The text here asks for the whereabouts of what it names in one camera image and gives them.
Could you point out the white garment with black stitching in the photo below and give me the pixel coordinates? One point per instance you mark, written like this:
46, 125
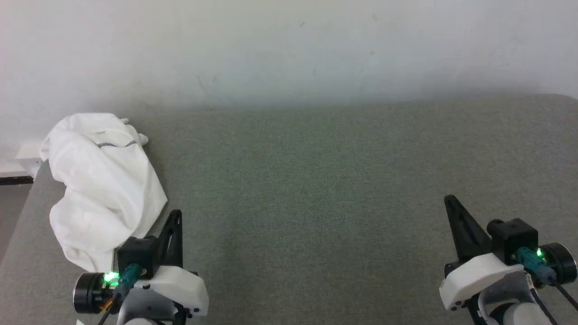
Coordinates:
104, 180

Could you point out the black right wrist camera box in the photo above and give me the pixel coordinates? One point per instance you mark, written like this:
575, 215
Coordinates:
515, 238

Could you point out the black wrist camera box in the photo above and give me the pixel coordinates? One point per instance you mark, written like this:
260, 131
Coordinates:
137, 255
515, 238

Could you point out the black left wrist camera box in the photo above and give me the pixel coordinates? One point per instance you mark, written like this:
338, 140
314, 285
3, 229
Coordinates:
137, 255

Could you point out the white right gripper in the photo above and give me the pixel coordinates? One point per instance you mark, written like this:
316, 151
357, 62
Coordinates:
474, 274

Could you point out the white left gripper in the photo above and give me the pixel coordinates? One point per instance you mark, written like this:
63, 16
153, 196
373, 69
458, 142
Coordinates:
185, 289

